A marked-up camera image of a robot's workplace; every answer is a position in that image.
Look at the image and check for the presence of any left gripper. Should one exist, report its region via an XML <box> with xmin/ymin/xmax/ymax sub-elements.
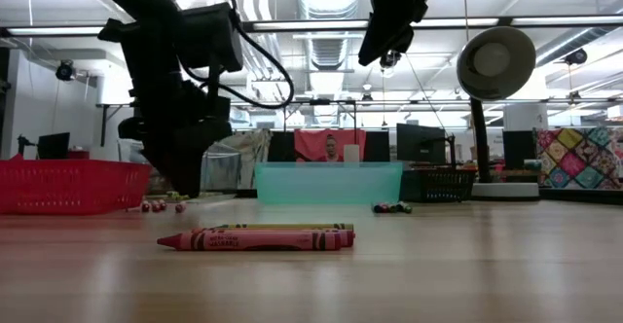
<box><xmin>118</xmin><ymin>82</ymin><xmax>234</xmax><ymax>198</ymax></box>

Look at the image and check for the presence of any floral patterned cloth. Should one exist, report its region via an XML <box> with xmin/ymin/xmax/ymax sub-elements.
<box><xmin>206</xmin><ymin>127</ymin><xmax>273</xmax><ymax>191</ymax></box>

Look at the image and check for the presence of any black partition panel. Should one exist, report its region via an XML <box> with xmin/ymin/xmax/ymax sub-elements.
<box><xmin>271</xmin><ymin>130</ymin><xmax>297</xmax><ymax>163</ymax></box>
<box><xmin>364</xmin><ymin>130</ymin><xmax>391</xmax><ymax>163</ymax></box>

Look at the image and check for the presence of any red plastic basket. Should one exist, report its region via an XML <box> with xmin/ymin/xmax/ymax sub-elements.
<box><xmin>0</xmin><ymin>155</ymin><xmax>153</xmax><ymax>216</ymax></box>

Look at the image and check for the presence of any white desk lamp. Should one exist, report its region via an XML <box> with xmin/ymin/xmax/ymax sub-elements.
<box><xmin>456</xmin><ymin>24</ymin><xmax>541</xmax><ymax>201</ymax></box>

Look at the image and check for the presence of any person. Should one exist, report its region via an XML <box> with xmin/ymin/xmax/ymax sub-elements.
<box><xmin>315</xmin><ymin>133</ymin><xmax>345</xmax><ymax>163</ymax></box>

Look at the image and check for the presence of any red cloth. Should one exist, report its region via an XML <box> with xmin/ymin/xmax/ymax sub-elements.
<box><xmin>294</xmin><ymin>127</ymin><xmax>368</xmax><ymax>163</ymax></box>

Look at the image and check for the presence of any teal plastic bin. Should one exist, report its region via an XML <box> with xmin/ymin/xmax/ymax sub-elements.
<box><xmin>253</xmin><ymin>161</ymin><xmax>404</xmax><ymax>205</ymax></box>

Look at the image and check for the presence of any black ceiling spotlight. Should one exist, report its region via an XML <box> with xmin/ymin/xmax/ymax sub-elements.
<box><xmin>55</xmin><ymin>59</ymin><xmax>78</xmax><ymax>82</ymax></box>
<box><xmin>564</xmin><ymin>48</ymin><xmax>589</xmax><ymax>66</ymax></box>

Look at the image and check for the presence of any black plastic basket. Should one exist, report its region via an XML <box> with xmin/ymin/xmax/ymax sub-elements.
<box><xmin>402</xmin><ymin>166</ymin><xmax>477</xmax><ymax>203</ymax></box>

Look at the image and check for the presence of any black overhead light bar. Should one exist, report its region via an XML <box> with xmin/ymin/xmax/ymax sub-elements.
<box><xmin>0</xmin><ymin>16</ymin><xmax>623</xmax><ymax>36</ymax></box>

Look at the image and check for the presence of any colourful patchwork quilt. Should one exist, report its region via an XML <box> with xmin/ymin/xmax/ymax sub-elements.
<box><xmin>533</xmin><ymin>126</ymin><xmax>623</xmax><ymax>191</ymax></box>

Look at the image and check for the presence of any black hanging camera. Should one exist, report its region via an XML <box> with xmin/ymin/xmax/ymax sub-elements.
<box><xmin>379</xmin><ymin>50</ymin><xmax>403</xmax><ymax>70</ymax></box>

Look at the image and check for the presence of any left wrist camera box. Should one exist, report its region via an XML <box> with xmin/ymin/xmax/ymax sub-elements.
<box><xmin>197</xmin><ymin>93</ymin><xmax>233</xmax><ymax>121</ymax></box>

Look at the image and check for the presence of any black metal table frame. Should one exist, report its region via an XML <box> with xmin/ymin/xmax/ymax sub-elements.
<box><xmin>95</xmin><ymin>99</ymin><xmax>133</xmax><ymax>148</ymax></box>

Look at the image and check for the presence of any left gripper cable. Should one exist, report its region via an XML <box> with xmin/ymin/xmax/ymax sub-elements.
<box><xmin>167</xmin><ymin>0</ymin><xmax>296</xmax><ymax>111</ymax></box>

